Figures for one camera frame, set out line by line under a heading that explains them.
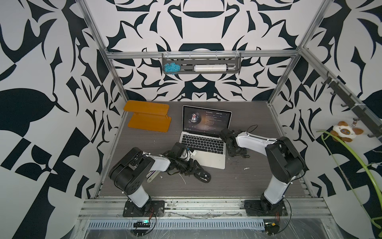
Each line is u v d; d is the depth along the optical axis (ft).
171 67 3.00
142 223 2.39
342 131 1.99
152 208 2.42
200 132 3.20
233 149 2.38
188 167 2.54
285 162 1.58
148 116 3.66
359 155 1.88
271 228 2.34
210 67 2.94
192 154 2.78
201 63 3.06
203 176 2.70
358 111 1.92
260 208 2.29
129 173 1.55
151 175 2.72
